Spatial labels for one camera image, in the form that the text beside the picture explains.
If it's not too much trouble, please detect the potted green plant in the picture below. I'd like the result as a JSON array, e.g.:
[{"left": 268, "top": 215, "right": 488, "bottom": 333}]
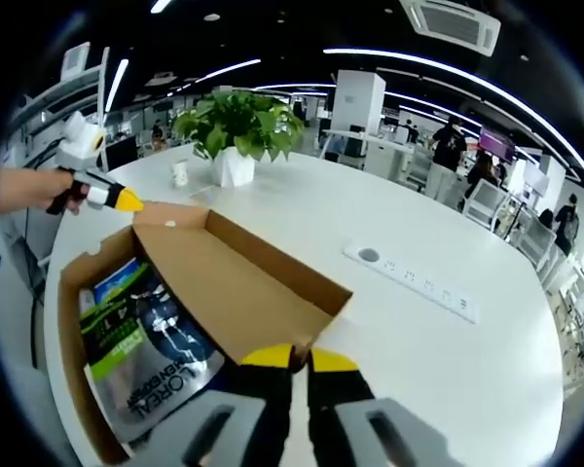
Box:
[{"left": 172, "top": 90, "right": 306, "bottom": 189}]

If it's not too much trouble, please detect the white storage shelf rack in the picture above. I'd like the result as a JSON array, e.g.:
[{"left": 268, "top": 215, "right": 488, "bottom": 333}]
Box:
[{"left": 0, "top": 42, "right": 128, "bottom": 171}]

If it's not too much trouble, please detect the purple wall screen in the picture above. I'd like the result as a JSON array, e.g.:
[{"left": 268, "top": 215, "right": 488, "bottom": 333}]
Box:
[{"left": 479, "top": 126, "right": 517, "bottom": 162}]

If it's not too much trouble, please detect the black computer monitor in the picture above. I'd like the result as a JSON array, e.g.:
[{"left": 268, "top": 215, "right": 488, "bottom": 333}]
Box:
[{"left": 105, "top": 136, "right": 138, "bottom": 171}]

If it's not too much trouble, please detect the silver green soft pouch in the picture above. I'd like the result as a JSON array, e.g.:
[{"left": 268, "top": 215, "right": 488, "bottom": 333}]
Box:
[{"left": 80, "top": 257, "right": 225, "bottom": 444}]

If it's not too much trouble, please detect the small white cup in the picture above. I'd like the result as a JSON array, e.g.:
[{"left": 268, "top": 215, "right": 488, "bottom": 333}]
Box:
[{"left": 170, "top": 160, "right": 190, "bottom": 189}]

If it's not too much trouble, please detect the white background desk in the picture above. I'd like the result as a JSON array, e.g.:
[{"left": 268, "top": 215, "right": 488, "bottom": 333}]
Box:
[{"left": 320, "top": 128, "right": 415, "bottom": 184}]

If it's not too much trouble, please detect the white background office chair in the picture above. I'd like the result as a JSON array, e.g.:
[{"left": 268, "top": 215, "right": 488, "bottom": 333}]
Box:
[
  {"left": 518, "top": 216, "right": 559, "bottom": 267},
  {"left": 461, "top": 184, "right": 510, "bottom": 230}
]

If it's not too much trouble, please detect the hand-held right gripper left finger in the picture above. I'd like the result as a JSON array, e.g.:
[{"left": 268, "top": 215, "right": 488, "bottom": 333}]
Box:
[{"left": 171, "top": 342, "right": 297, "bottom": 467}]

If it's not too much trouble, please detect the brown cardboard shoe box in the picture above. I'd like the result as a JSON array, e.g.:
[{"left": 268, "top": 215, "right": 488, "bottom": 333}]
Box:
[{"left": 57, "top": 203, "right": 354, "bottom": 466}]

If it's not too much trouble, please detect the white desk socket strip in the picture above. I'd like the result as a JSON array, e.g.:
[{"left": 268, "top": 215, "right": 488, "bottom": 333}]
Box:
[{"left": 343, "top": 237, "right": 482, "bottom": 326}]

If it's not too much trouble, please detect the white square pillar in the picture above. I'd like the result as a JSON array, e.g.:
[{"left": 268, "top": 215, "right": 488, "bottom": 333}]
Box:
[{"left": 330, "top": 69, "right": 387, "bottom": 132}]

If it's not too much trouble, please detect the short ceiling light strip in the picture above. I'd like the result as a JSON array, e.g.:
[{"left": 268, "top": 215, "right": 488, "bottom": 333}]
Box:
[{"left": 204, "top": 58, "right": 263, "bottom": 85}]

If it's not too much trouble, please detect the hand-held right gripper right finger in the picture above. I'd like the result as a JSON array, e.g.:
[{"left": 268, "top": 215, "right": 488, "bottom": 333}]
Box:
[{"left": 306, "top": 347, "right": 453, "bottom": 467}]

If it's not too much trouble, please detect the long curved ceiling light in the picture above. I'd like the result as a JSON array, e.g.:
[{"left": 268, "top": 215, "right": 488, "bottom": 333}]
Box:
[{"left": 322, "top": 47, "right": 584, "bottom": 184}]

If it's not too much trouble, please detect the ceiling air conditioner unit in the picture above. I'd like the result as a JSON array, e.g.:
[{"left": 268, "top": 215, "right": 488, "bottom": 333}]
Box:
[{"left": 398, "top": 0, "right": 501, "bottom": 58}]

